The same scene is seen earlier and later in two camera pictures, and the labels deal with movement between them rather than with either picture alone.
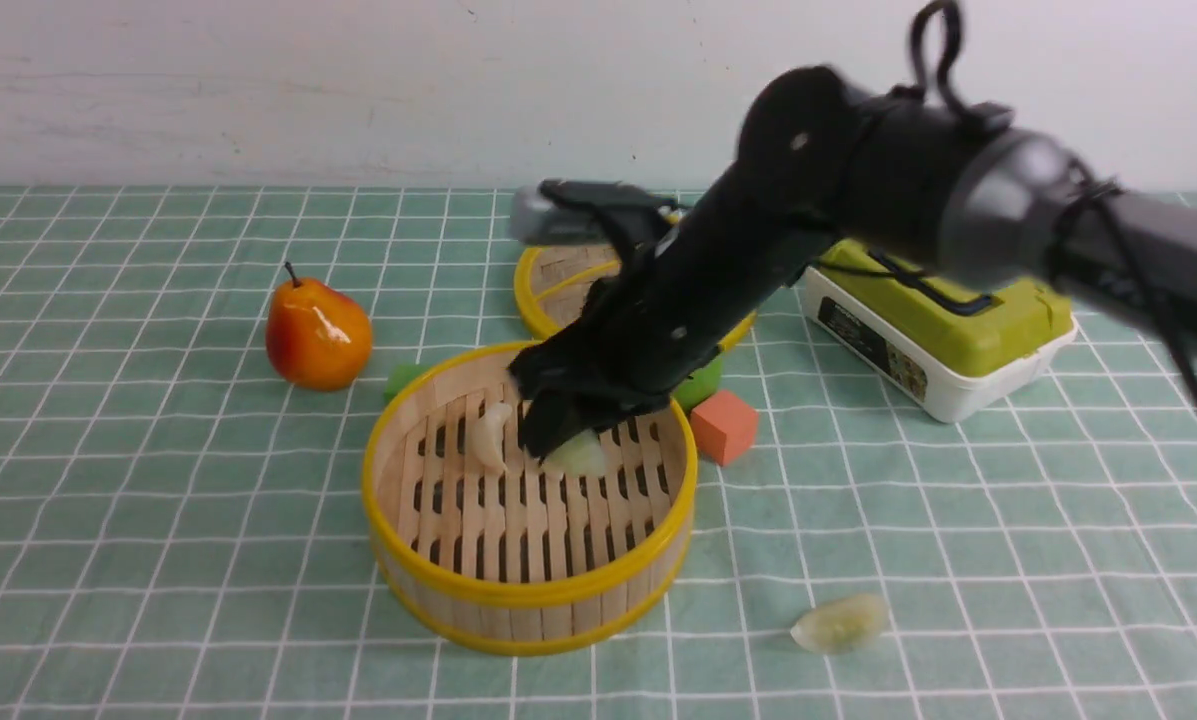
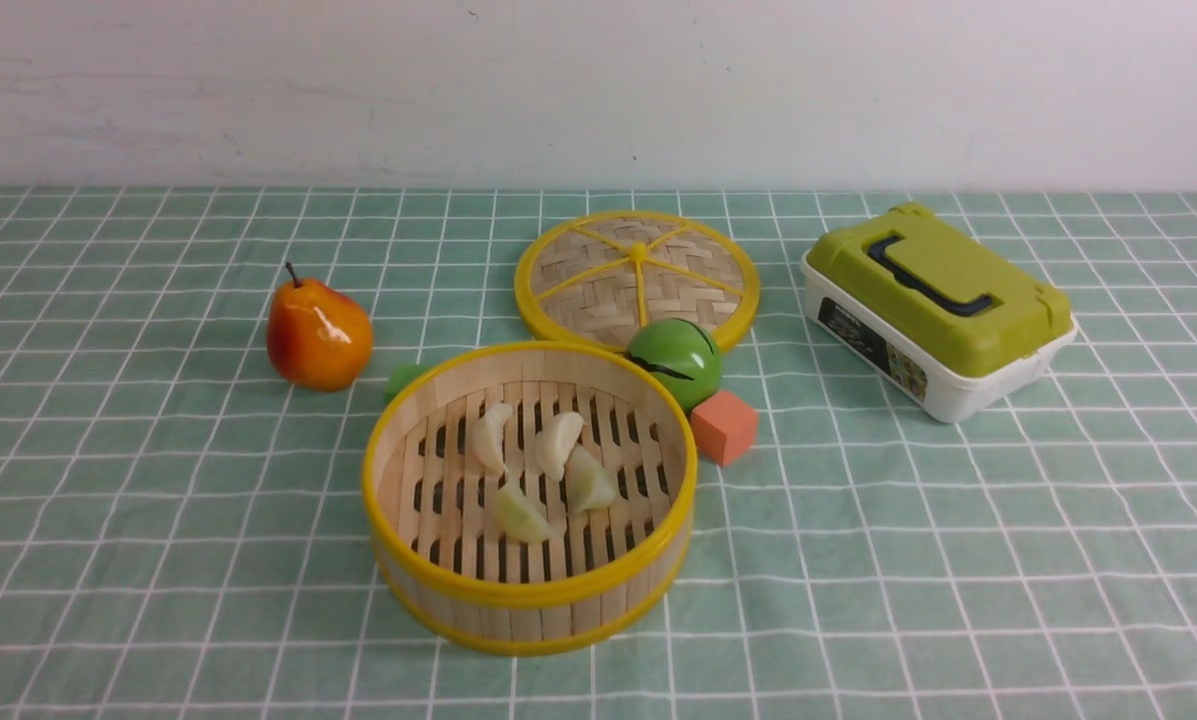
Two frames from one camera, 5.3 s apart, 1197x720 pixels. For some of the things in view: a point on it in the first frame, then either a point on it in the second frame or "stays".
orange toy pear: (316, 337) stays
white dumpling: (489, 437) stays
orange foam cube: (724, 427) stays
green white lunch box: (953, 344) stays
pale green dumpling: (581, 456) -> (590, 486)
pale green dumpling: (841, 625) -> (518, 520)
